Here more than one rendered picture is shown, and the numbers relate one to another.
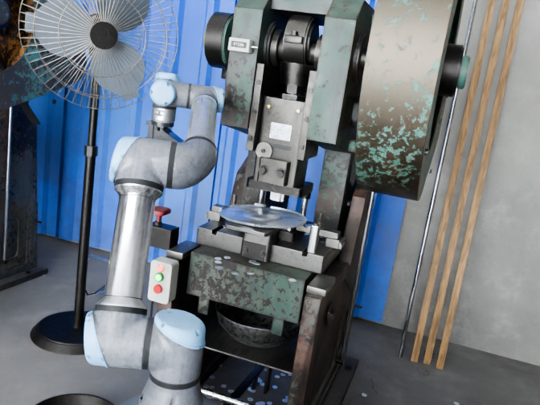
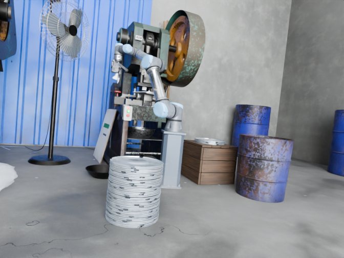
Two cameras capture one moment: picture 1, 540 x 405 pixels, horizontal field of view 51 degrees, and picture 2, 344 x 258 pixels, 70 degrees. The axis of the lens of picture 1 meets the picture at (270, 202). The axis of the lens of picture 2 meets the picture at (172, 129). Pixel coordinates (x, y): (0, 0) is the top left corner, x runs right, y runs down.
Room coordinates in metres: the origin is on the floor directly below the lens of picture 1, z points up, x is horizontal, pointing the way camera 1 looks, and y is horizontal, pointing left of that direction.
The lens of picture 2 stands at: (-0.31, 1.52, 0.57)
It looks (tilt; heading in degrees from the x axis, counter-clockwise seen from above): 3 degrees down; 318
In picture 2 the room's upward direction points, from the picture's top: 6 degrees clockwise
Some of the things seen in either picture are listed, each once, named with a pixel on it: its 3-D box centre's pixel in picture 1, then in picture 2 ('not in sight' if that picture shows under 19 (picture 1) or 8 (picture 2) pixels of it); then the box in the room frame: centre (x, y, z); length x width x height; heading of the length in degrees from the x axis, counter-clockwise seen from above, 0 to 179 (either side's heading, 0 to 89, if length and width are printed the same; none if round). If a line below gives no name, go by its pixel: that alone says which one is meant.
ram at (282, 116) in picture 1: (283, 139); (146, 69); (1.89, -0.01, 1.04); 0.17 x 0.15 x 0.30; 163
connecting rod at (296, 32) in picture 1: (297, 68); (147, 48); (1.93, -0.03, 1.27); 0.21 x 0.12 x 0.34; 163
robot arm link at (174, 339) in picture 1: (175, 343); (174, 111); (1.18, 0.17, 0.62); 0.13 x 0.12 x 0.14; 98
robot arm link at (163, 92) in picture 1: (169, 93); (127, 49); (1.72, 0.35, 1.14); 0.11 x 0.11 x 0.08; 8
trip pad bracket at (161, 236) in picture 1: (160, 250); (117, 106); (1.80, 0.34, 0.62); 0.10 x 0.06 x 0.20; 73
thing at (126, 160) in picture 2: not in sight; (136, 161); (0.80, 0.75, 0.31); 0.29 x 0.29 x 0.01
